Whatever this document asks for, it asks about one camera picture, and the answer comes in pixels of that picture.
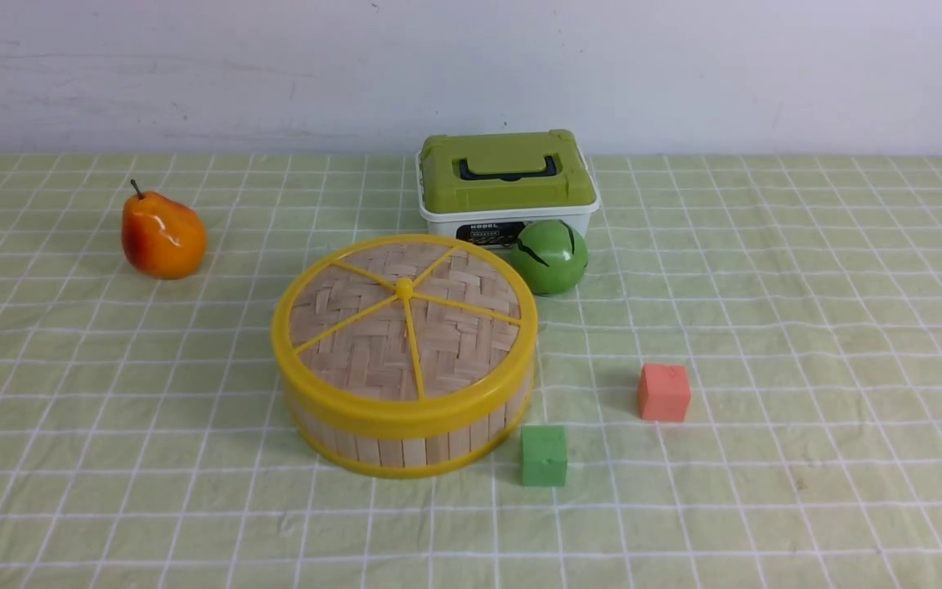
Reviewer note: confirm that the green foam cube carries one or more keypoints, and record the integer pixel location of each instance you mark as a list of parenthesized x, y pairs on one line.
[(544, 458)]

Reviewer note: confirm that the green checkered tablecloth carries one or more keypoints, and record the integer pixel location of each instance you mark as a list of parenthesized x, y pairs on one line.
[(144, 442)]

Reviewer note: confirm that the yellow bamboo steamer lid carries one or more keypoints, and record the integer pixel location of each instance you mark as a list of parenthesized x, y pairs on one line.
[(408, 336)]

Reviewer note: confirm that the orange foam cube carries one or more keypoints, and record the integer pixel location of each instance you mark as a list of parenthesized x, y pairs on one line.
[(664, 393)]

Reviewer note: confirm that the green lidded storage box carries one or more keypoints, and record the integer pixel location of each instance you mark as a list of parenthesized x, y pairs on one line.
[(484, 189)]

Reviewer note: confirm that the green toy melon ball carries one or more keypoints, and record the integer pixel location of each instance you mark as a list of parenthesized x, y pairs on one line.
[(550, 256)]

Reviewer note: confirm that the bamboo steamer basket base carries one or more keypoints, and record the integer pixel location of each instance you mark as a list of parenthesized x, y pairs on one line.
[(404, 440)]

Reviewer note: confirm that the orange toy pear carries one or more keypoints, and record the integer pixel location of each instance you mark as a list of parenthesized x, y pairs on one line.
[(160, 237)]

